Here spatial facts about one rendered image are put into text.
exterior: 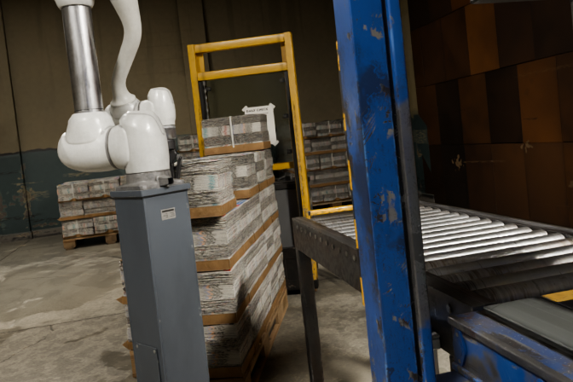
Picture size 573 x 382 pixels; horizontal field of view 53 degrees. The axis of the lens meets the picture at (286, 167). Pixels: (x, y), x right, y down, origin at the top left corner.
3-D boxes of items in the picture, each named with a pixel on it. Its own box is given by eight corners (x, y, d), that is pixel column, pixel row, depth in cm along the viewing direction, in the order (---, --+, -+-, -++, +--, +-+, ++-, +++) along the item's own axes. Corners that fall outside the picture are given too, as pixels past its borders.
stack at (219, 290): (159, 414, 244) (136, 223, 240) (223, 323, 359) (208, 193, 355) (248, 411, 239) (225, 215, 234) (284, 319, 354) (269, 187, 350)
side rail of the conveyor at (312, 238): (293, 247, 229) (290, 217, 228) (306, 245, 230) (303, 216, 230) (476, 375, 99) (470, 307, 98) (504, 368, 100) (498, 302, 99)
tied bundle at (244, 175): (178, 205, 295) (173, 161, 294) (193, 199, 324) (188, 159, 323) (250, 199, 291) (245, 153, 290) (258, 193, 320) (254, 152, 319)
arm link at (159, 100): (181, 124, 233) (151, 128, 235) (176, 86, 232) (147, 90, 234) (170, 124, 222) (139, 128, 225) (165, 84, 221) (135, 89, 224)
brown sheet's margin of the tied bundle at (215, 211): (185, 219, 232) (183, 208, 232) (203, 209, 261) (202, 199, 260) (222, 215, 230) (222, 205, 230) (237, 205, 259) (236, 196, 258)
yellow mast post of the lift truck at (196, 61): (215, 287, 414) (186, 45, 405) (217, 284, 423) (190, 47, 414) (227, 286, 413) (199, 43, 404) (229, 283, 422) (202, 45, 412)
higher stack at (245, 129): (222, 323, 359) (199, 119, 352) (233, 309, 388) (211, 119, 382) (283, 319, 354) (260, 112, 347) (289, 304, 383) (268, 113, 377)
